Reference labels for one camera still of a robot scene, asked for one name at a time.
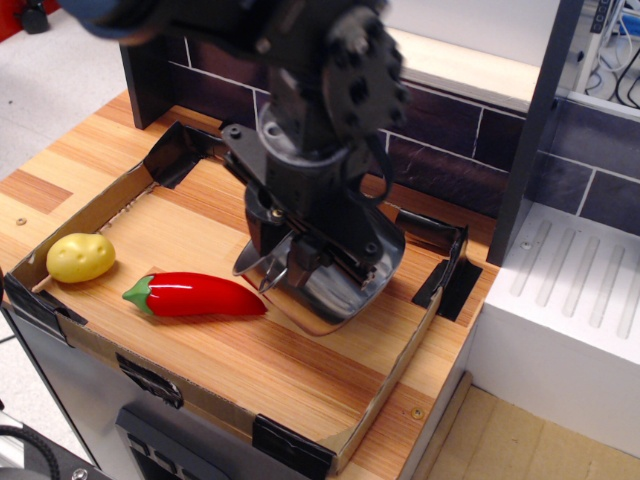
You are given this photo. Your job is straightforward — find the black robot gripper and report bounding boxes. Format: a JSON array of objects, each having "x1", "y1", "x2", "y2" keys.
[{"x1": 222, "y1": 122, "x2": 380, "y2": 288}]

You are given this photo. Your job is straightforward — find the yellow toy potato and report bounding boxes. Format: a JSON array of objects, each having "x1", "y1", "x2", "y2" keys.
[{"x1": 46, "y1": 233, "x2": 116, "y2": 283}]

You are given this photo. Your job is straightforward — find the dark grey shelf post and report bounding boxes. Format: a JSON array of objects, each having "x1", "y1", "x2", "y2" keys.
[{"x1": 487, "y1": 1, "x2": 583, "y2": 266}]

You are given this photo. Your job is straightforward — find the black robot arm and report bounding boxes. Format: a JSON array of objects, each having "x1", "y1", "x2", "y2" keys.
[{"x1": 64, "y1": 1, "x2": 410, "y2": 287}]

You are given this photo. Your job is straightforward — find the white toy sink drainboard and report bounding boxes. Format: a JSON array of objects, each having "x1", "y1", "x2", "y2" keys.
[{"x1": 467, "y1": 204, "x2": 639, "y2": 455}]

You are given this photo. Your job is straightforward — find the red toy chili pepper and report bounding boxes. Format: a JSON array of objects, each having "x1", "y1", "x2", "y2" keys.
[{"x1": 122, "y1": 272, "x2": 267, "y2": 317}]

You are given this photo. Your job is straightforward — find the black toy oven front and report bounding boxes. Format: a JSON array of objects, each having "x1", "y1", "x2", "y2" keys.
[{"x1": 114, "y1": 405, "x2": 236, "y2": 480}]

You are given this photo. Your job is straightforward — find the taped cardboard fence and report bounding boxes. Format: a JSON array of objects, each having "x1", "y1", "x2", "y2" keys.
[{"x1": 1, "y1": 122, "x2": 492, "y2": 479}]

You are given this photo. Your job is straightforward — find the shiny metal pot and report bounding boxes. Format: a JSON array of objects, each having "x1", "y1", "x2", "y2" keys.
[{"x1": 232, "y1": 189, "x2": 407, "y2": 337}]

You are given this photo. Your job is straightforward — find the white cables in background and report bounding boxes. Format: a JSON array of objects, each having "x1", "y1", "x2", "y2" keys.
[{"x1": 574, "y1": 0, "x2": 640, "y2": 109}]

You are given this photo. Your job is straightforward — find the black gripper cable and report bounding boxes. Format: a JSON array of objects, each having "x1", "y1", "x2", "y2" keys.
[{"x1": 349, "y1": 132, "x2": 396, "y2": 206}]

